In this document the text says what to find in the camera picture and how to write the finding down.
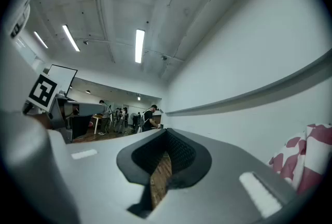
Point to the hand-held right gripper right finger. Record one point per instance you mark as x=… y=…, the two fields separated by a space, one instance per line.
x=220 y=166

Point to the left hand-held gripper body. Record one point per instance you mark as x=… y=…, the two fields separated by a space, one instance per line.
x=41 y=93

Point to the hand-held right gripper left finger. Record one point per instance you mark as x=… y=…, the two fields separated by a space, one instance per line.
x=98 y=179

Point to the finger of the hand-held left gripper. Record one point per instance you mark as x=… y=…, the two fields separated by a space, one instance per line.
x=90 y=109

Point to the person's left forearm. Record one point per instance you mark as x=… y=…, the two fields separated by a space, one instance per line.
x=42 y=121

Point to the black panel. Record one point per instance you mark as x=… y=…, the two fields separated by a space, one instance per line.
x=81 y=127

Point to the long ceiling tube light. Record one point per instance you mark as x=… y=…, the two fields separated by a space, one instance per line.
x=139 y=45
x=40 y=39
x=70 y=37

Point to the person's light shirt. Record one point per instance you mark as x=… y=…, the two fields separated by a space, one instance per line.
x=23 y=14

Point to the pink white patterned cloth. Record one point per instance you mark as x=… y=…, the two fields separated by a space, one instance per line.
x=306 y=160

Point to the round ceiling fixture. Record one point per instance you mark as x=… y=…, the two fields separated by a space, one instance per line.
x=164 y=57

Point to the white board black frame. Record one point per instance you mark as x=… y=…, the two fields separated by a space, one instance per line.
x=63 y=77

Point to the grey wall rail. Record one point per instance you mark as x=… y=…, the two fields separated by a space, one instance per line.
x=246 y=90

